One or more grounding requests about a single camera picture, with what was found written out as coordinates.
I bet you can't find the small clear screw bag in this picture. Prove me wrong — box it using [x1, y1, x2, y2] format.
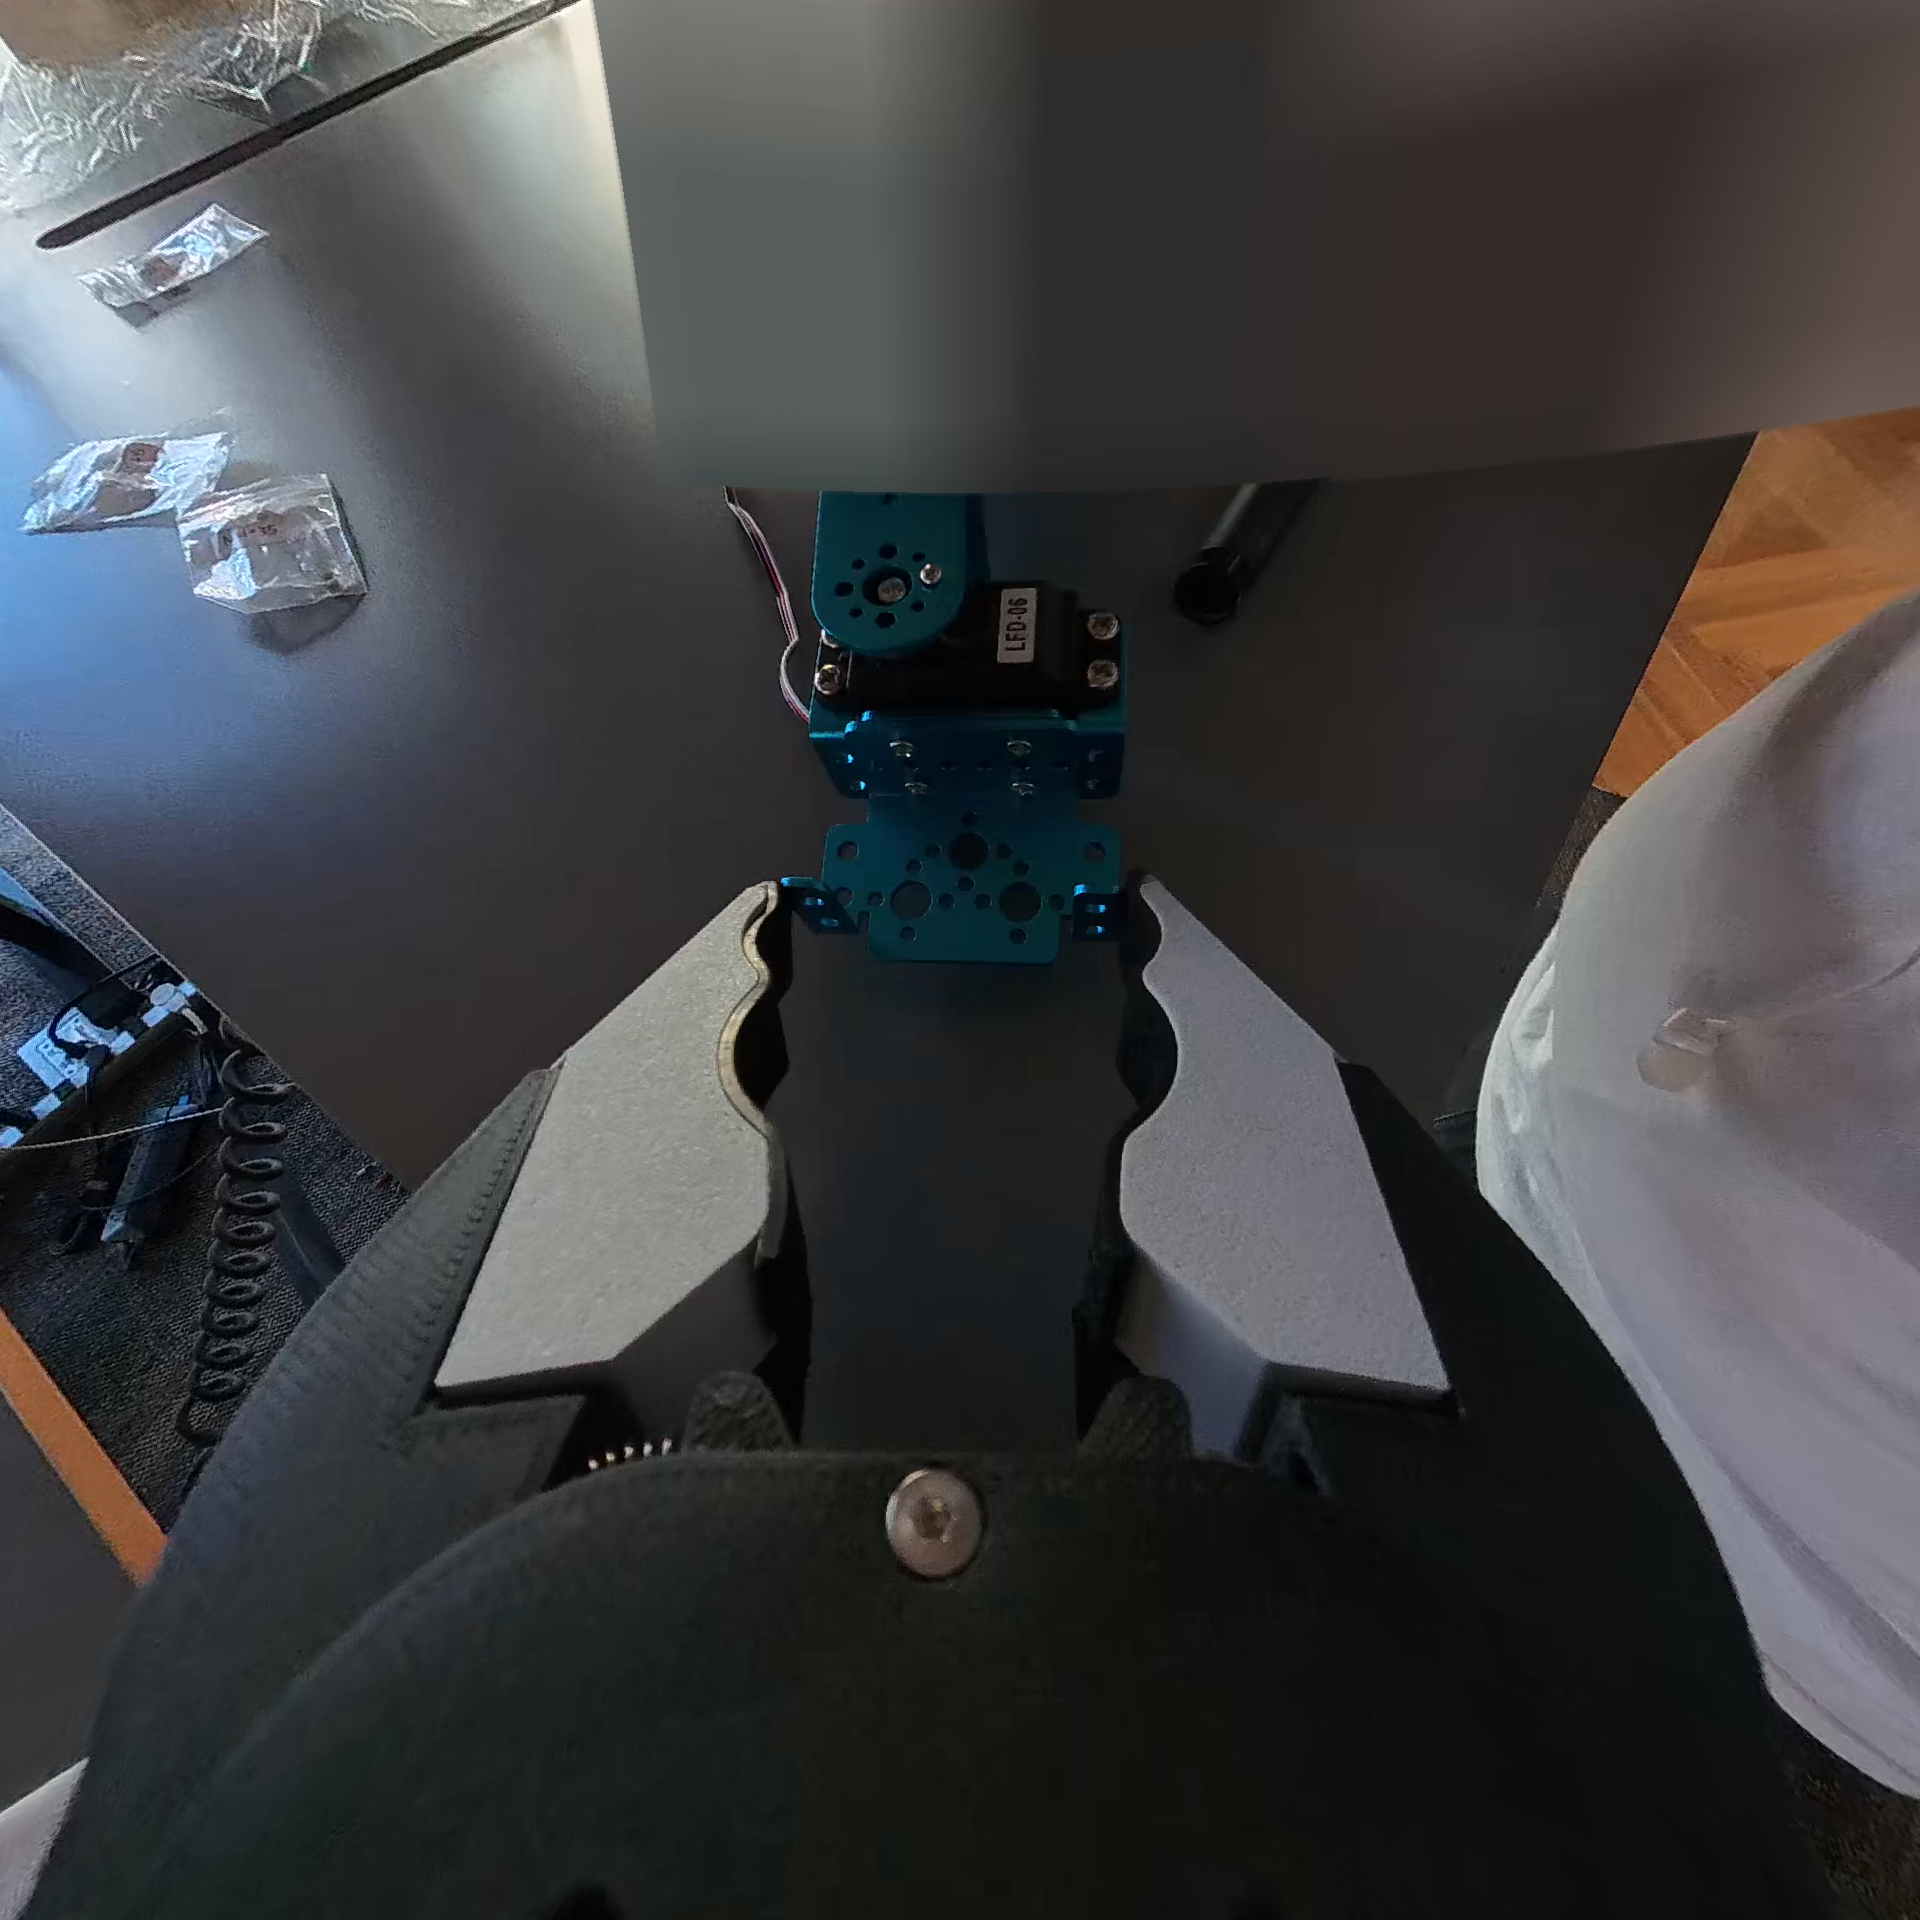
[21, 431, 233, 534]
[175, 473, 365, 606]
[78, 203, 270, 311]

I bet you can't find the black coiled cable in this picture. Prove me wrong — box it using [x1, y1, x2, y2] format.
[172, 1033, 324, 1441]

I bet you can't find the thin servo wire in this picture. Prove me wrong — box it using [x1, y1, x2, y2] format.
[723, 485, 823, 726]

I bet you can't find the person's white shirt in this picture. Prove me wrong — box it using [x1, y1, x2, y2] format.
[1475, 591, 1920, 1794]

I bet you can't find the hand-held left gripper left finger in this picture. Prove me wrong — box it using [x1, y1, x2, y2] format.
[431, 878, 793, 1407]

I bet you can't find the black screwdriver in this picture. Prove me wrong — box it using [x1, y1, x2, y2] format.
[1172, 479, 1321, 624]

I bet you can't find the blue toy robot arm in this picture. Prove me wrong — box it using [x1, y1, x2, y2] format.
[780, 485, 1134, 970]

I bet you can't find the white drawstring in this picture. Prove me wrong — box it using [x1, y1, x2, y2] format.
[1637, 943, 1920, 1091]

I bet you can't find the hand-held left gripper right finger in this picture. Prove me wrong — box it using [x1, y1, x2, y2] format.
[1110, 874, 1458, 1460]

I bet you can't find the black cable bundle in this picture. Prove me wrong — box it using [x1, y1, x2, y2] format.
[0, 899, 228, 1261]

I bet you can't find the crumpled clear plastic wrap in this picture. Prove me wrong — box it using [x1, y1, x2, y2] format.
[0, 0, 324, 212]

